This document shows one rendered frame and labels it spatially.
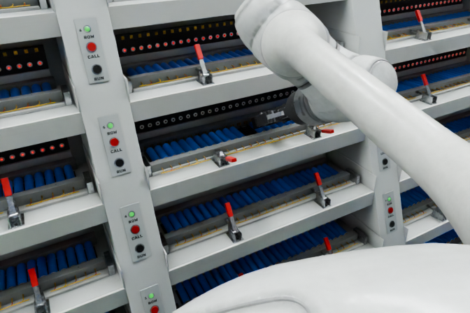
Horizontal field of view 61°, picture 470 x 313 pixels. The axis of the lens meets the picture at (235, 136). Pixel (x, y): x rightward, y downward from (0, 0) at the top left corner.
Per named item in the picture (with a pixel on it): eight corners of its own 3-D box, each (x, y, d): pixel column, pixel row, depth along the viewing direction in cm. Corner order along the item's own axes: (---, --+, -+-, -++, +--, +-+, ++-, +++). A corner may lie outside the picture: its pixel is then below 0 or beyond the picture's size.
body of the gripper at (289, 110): (322, 83, 84) (298, 93, 93) (288, 91, 81) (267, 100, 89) (331, 117, 84) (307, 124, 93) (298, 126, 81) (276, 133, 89)
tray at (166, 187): (364, 140, 111) (368, 108, 106) (152, 207, 86) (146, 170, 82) (319, 114, 126) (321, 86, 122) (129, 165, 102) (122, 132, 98)
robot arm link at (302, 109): (301, 80, 76) (285, 88, 81) (313, 127, 75) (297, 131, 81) (338, 72, 79) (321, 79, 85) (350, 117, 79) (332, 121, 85)
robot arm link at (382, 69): (357, 94, 80) (310, 52, 77) (419, 74, 66) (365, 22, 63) (333, 137, 77) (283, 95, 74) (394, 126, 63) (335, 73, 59)
